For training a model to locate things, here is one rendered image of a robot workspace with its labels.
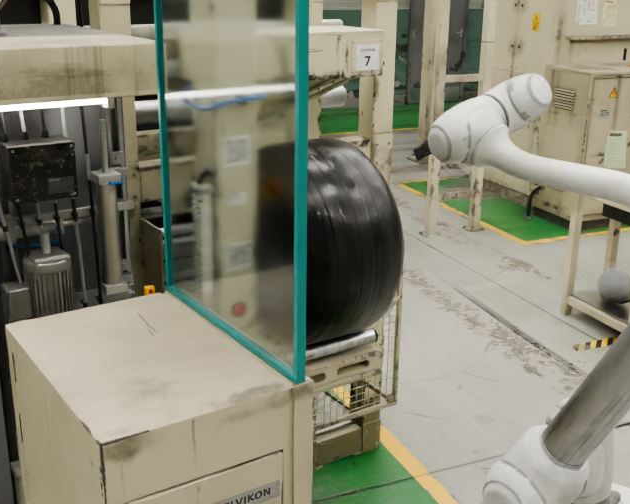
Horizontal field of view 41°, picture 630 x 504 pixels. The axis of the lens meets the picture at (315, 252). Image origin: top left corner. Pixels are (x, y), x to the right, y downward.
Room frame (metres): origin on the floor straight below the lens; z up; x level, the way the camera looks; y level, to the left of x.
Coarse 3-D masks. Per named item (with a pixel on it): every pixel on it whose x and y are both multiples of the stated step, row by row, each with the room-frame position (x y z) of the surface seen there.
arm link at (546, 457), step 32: (608, 352) 1.46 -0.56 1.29; (608, 384) 1.43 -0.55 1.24; (576, 416) 1.48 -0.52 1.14; (608, 416) 1.44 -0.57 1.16; (512, 448) 1.58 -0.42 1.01; (544, 448) 1.52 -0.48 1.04; (576, 448) 1.48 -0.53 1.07; (512, 480) 1.50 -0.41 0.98; (544, 480) 1.49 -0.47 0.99; (576, 480) 1.49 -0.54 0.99
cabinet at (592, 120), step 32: (576, 64) 7.02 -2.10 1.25; (608, 64) 7.05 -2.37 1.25; (576, 96) 6.57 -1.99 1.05; (608, 96) 6.52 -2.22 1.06; (544, 128) 6.88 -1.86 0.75; (576, 128) 6.53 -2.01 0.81; (608, 128) 6.53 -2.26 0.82; (576, 160) 6.50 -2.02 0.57; (608, 160) 6.55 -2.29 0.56; (544, 192) 6.81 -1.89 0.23; (608, 224) 6.61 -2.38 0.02
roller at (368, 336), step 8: (344, 336) 2.33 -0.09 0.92; (352, 336) 2.34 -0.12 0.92; (360, 336) 2.35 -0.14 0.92; (368, 336) 2.36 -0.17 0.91; (376, 336) 2.37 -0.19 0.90; (312, 344) 2.27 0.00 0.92; (320, 344) 2.27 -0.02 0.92; (328, 344) 2.28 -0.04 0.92; (336, 344) 2.29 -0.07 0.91; (344, 344) 2.31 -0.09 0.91; (352, 344) 2.32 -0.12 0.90; (360, 344) 2.34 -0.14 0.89; (312, 352) 2.24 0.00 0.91; (320, 352) 2.26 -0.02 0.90; (328, 352) 2.27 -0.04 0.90; (336, 352) 2.29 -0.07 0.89
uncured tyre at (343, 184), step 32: (320, 160) 2.30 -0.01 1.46; (352, 160) 2.34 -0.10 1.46; (320, 192) 2.20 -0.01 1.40; (352, 192) 2.24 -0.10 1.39; (384, 192) 2.29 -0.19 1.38; (320, 224) 2.15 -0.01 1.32; (352, 224) 2.18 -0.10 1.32; (384, 224) 2.23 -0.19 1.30; (320, 256) 2.13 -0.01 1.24; (352, 256) 2.15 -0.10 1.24; (384, 256) 2.21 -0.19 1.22; (320, 288) 2.13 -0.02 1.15; (352, 288) 2.15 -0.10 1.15; (384, 288) 2.22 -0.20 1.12; (320, 320) 2.16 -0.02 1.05; (352, 320) 2.21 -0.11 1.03
